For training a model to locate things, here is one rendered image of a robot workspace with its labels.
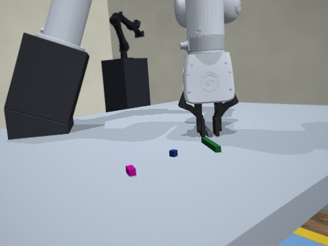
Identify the small blue cube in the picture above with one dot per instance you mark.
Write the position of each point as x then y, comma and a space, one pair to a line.
173, 153

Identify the green rod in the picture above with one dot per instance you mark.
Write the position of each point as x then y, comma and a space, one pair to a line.
210, 144

